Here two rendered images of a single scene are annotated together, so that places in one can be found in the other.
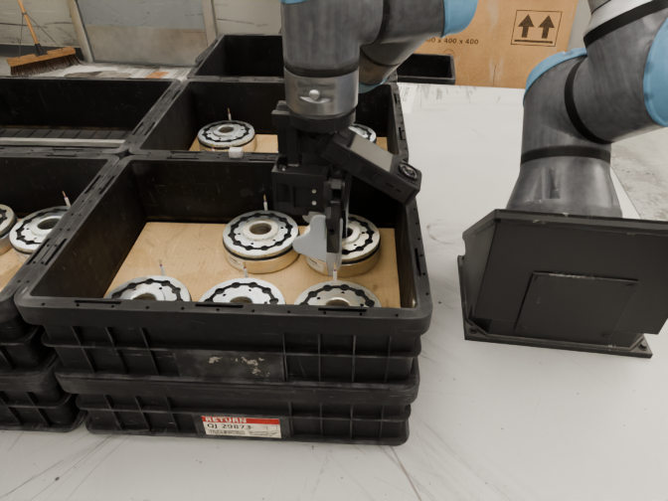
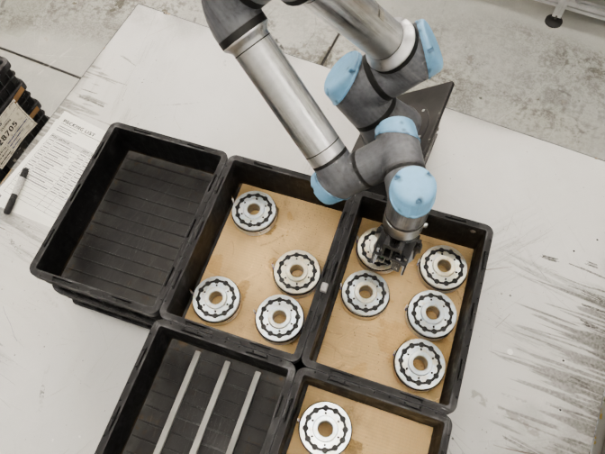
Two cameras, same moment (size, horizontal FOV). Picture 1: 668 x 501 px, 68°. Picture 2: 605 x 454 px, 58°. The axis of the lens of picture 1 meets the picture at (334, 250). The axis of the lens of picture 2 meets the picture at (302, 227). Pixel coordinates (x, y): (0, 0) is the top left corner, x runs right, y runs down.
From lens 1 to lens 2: 1.02 m
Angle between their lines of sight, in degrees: 47
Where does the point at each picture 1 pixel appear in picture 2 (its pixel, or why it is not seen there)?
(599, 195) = (412, 113)
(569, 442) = (474, 196)
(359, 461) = not seen: hidden behind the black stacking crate
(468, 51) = not seen: outside the picture
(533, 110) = (356, 107)
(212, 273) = (381, 329)
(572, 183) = not seen: hidden behind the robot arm
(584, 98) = (393, 91)
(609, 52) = (405, 73)
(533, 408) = (454, 202)
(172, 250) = (351, 352)
